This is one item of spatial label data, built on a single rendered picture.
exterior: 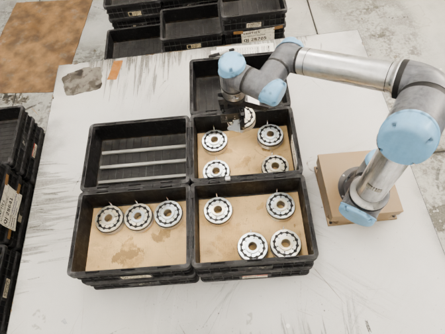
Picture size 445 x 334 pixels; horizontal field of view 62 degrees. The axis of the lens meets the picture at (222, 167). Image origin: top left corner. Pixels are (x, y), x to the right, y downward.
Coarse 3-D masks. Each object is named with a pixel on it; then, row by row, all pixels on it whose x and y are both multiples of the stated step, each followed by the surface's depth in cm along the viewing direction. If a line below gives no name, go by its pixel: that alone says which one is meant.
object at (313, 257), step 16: (272, 176) 128; (288, 176) 127; (304, 176) 127; (192, 192) 127; (304, 192) 124; (192, 208) 124; (192, 224) 122; (192, 240) 119; (192, 256) 116; (288, 256) 114; (304, 256) 113
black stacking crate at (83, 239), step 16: (128, 192) 130; (144, 192) 131; (160, 192) 132; (176, 192) 132; (80, 224) 127; (80, 240) 126; (80, 256) 125; (160, 272) 120; (176, 272) 120; (192, 272) 124
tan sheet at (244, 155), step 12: (228, 132) 151; (252, 132) 150; (228, 144) 148; (240, 144) 147; (252, 144) 147; (288, 144) 146; (204, 156) 146; (216, 156) 146; (228, 156) 145; (240, 156) 145; (252, 156) 144; (264, 156) 144; (288, 156) 143; (240, 168) 142; (252, 168) 142; (276, 168) 141
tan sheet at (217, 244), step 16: (240, 208) 134; (256, 208) 133; (208, 224) 132; (240, 224) 131; (256, 224) 130; (272, 224) 130; (288, 224) 129; (208, 240) 129; (224, 240) 128; (304, 240) 126; (208, 256) 126; (224, 256) 126; (272, 256) 124
